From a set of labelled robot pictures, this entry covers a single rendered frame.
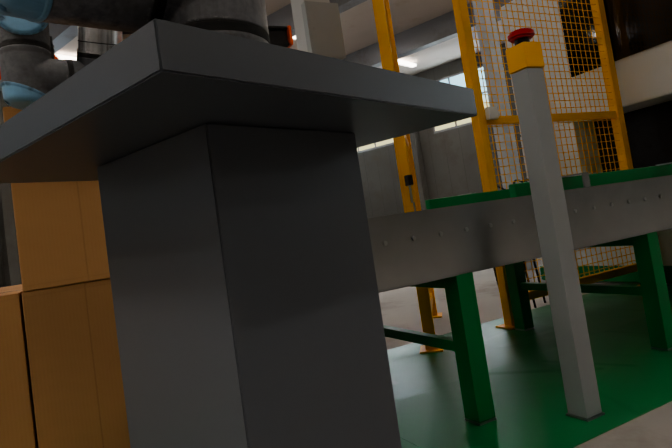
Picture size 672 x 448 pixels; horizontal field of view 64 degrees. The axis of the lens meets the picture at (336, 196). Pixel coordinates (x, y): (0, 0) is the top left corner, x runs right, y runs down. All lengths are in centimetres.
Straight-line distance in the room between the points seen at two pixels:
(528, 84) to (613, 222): 66
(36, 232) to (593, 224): 159
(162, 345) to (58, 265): 66
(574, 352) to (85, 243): 122
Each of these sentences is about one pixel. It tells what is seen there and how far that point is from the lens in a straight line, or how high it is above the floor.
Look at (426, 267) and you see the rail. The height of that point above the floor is 44.
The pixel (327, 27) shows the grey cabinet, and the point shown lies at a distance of 295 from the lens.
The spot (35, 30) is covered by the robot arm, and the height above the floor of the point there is 104.
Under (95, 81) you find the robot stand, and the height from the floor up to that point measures 73.
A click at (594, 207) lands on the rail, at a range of 193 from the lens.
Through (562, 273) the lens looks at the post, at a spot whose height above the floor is 38.
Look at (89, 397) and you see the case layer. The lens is 135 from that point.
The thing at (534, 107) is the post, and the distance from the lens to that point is 152.
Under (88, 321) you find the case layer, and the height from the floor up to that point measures 46.
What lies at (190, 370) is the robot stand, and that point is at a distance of 65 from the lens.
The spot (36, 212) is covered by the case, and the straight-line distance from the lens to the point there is 132.
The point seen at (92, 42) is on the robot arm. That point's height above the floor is 102.
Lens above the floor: 58
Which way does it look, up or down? 3 degrees up
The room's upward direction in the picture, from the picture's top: 8 degrees counter-clockwise
